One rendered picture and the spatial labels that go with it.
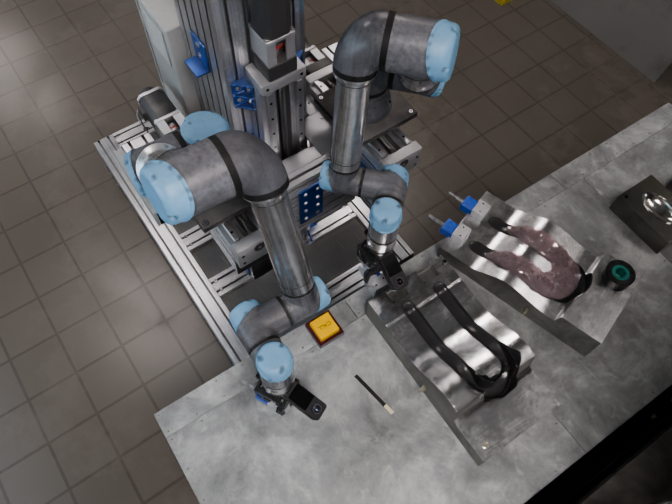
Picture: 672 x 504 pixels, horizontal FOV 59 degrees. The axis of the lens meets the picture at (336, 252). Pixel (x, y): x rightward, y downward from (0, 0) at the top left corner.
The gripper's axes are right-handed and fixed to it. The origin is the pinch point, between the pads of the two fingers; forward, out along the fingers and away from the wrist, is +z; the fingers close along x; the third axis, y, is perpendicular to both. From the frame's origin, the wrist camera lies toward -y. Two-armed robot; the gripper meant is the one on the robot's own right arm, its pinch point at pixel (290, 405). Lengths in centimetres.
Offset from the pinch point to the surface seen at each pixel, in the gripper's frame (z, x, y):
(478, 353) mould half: -8, -33, -37
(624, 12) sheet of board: 66, -286, -43
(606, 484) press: 6, -22, -80
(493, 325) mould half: -5, -43, -38
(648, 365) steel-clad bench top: 5, -58, -81
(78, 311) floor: 85, -9, 113
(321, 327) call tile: 0.9, -22.9, 3.3
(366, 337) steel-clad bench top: 4.6, -27.5, -8.5
